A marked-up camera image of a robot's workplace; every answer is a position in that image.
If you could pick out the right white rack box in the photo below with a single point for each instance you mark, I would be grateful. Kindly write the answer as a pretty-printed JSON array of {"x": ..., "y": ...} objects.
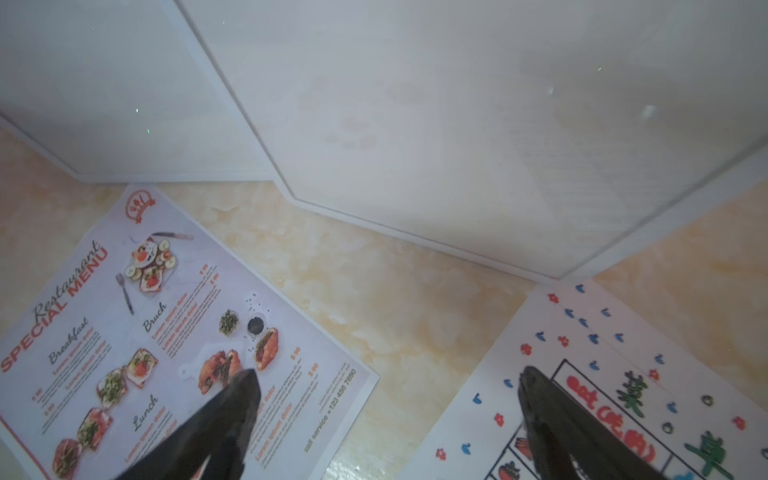
[{"x": 544, "y": 138}]

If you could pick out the white dotted menu sheet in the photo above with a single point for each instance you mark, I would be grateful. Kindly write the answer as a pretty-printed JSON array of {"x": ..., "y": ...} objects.
[{"x": 668, "y": 408}]

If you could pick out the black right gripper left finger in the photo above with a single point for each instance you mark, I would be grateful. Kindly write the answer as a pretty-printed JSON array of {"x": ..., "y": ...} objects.
[{"x": 212, "y": 442}]

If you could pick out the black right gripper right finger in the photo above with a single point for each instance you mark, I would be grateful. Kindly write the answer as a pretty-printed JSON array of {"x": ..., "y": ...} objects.
[{"x": 564, "y": 438}]

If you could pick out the left white rack box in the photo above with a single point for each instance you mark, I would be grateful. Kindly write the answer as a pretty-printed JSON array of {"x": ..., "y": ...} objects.
[{"x": 119, "y": 92}]

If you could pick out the restaurant special menu sheet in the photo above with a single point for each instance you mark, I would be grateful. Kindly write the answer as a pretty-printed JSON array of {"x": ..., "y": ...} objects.
[{"x": 147, "y": 321}]

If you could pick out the white rack box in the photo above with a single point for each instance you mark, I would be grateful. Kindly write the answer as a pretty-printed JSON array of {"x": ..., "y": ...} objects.
[
  {"x": 119, "y": 92},
  {"x": 544, "y": 138}
]

